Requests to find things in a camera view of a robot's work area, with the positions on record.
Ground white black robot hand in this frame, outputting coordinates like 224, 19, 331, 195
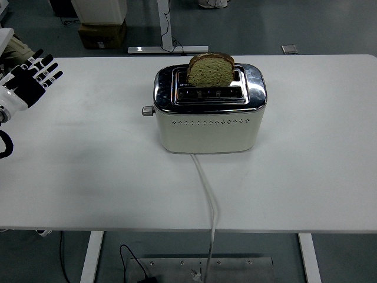
0, 48, 64, 119

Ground white toaster power cord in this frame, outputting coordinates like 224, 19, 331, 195
190, 153, 220, 281

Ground thin black hanging cable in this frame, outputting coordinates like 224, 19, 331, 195
58, 231, 71, 283

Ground black cable on desk leg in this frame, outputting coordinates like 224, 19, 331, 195
160, 0, 185, 55

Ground white desk leg with foot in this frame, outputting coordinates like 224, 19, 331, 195
127, 0, 209, 55

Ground grey metal plate with screws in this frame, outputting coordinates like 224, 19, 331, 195
127, 256, 274, 283

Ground white plastic container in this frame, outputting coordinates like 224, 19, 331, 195
70, 0, 128, 26

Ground white table leg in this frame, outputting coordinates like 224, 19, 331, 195
79, 231, 104, 283
297, 232, 322, 283

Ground black case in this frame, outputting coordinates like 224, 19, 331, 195
54, 0, 78, 18

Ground beige padded object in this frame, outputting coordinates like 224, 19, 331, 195
2, 34, 37, 64

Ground white flat panel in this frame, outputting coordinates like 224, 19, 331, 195
0, 28, 15, 57

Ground black floor cable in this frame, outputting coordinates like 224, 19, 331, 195
59, 17, 81, 27

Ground cream toaster with chrome top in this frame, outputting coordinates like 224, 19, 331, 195
153, 63, 268, 154

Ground brown cardboard box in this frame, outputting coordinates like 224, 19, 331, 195
77, 19, 128, 50

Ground brown bread slice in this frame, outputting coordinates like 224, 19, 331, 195
186, 52, 236, 88

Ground black cable with adapter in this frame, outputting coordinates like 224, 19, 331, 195
119, 243, 160, 283

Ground person's feet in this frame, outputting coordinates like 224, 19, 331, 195
197, 0, 230, 9

